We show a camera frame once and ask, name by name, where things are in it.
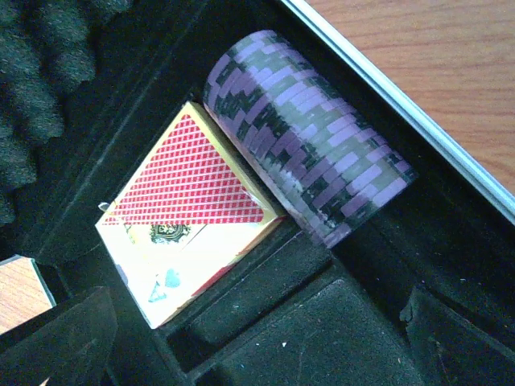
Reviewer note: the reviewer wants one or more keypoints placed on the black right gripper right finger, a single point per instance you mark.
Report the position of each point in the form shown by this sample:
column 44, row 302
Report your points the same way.
column 452, row 345

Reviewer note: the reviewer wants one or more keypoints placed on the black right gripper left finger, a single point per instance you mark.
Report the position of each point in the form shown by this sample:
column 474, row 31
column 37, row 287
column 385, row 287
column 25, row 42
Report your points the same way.
column 66, row 345

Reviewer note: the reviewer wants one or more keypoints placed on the playing card deck box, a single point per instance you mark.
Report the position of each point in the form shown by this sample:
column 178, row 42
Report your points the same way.
column 187, row 215

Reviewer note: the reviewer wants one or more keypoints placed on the purple poker chip stack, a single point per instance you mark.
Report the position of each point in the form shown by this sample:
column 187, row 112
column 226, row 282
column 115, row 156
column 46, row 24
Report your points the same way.
column 327, row 166

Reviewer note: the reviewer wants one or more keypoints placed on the aluminium poker case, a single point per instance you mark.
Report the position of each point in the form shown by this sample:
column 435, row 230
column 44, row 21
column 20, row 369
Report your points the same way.
column 87, row 89

